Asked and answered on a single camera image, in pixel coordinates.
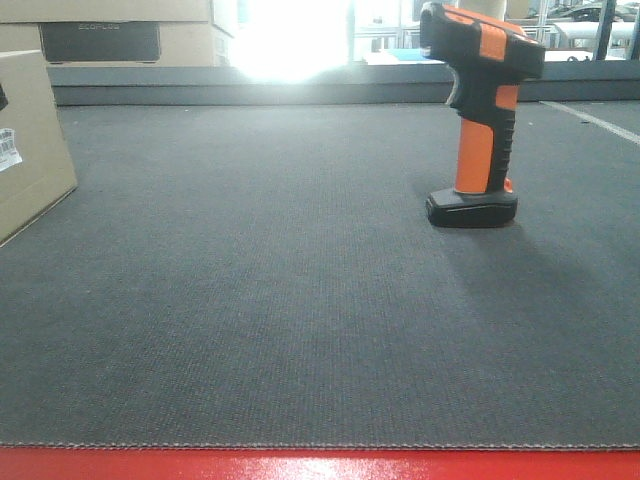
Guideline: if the blue tray in background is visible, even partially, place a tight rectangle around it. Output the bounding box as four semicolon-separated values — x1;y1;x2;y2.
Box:
363;48;441;66

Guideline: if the stacked cardboard box black print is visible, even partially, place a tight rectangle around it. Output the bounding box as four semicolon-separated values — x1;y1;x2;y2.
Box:
1;21;234;67

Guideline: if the dark grey conveyor belt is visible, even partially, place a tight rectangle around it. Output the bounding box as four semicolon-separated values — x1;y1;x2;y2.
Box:
1;80;639;449

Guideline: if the brown cardboard package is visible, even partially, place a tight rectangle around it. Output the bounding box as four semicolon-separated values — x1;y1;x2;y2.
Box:
1;50;78;243

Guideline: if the orange black barcode scanner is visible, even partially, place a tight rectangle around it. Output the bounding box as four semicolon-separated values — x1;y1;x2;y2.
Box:
420;2;545;228

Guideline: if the top stacked cardboard box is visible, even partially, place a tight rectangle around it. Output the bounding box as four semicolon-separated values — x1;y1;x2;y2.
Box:
1;0;238;36

